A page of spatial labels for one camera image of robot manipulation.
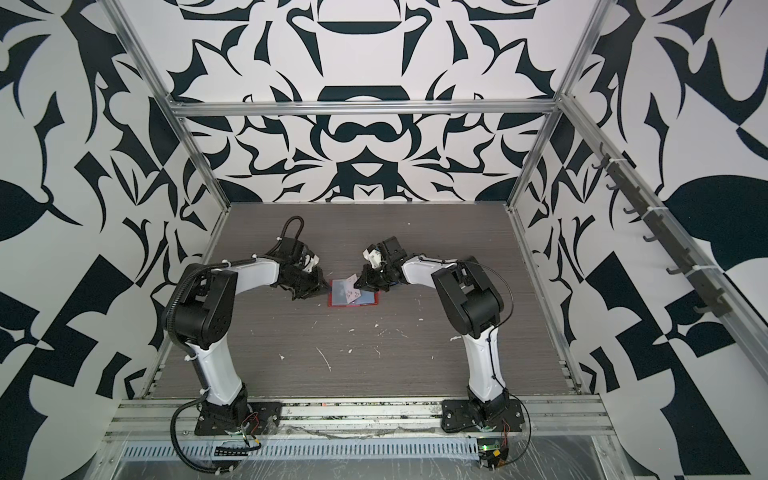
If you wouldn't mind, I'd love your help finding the white pink credit card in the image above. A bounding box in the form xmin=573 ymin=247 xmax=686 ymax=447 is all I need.
xmin=341 ymin=275 xmax=361 ymax=304

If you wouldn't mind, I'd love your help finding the red leather card holder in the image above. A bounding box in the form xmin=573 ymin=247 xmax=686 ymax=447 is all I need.
xmin=328 ymin=275 xmax=379 ymax=308

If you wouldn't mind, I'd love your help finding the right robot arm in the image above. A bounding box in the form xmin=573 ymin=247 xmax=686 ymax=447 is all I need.
xmin=355 ymin=237 xmax=511 ymax=433

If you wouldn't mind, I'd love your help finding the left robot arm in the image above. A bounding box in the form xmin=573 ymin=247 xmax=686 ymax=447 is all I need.
xmin=162 ymin=238 xmax=330 ymax=431

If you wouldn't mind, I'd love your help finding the green circuit board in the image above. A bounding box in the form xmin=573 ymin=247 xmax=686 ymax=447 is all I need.
xmin=477 ymin=437 xmax=509 ymax=470

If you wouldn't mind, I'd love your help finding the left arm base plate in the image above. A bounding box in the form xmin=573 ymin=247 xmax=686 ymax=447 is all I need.
xmin=194 ymin=401 xmax=284 ymax=436

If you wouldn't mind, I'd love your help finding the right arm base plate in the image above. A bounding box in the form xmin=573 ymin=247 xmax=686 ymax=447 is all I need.
xmin=440 ymin=395 xmax=526 ymax=433

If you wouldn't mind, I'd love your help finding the left black corrugated cable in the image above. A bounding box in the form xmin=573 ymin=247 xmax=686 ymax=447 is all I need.
xmin=169 ymin=395 xmax=253 ymax=475

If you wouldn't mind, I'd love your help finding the white slotted cable duct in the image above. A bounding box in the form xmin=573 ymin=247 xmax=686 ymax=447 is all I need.
xmin=119 ymin=440 xmax=481 ymax=462

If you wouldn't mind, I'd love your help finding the wall hook rack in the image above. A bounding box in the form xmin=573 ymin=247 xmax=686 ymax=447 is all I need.
xmin=593 ymin=144 xmax=733 ymax=318

